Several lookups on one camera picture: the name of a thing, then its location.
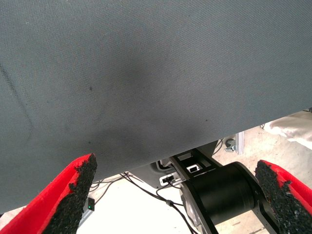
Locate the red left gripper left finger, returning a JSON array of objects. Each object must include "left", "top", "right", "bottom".
[{"left": 0, "top": 153, "right": 98, "bottom": 234}]

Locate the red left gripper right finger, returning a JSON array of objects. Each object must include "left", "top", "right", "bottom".
[{"left": 254, "top": 159, "right": 312, "bottom": 234}]

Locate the small box with green light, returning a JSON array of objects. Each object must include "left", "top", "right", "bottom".
[{"left": 86, "top": 196, "right": 96, "bottom": 212}]

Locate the aluminium profile leg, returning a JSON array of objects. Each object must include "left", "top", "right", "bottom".
[{"left": 235, "top": 131, "right": 244, "bottom": 156}]

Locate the grey caster wheel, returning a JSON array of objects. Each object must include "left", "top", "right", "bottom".
[{"left": 224, "top": 137, "right": 237, "bottom": 153}]

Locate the grey base panel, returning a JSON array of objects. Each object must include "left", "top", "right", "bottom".
[{"left": 129, "top": 140, "right": 219, "bottom": 190}]

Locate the silver connector socket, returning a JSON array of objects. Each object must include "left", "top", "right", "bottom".
[{"left": 159, "top": 173, "right": 178, "bottom": 185}]

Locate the dark grey table cloth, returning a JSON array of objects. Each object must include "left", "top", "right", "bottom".
[{"left": 0, "top": 0, "right": 312, "bottom": 213}]

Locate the thin black cable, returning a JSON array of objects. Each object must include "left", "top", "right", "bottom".
[{"left": 89, "top": 172, "right": 176, "bottom": 203}]

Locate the black cable with ferrite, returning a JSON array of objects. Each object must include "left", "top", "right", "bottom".
[{"left": 156, "top": 181, "right": 203, "bottom": 234}]

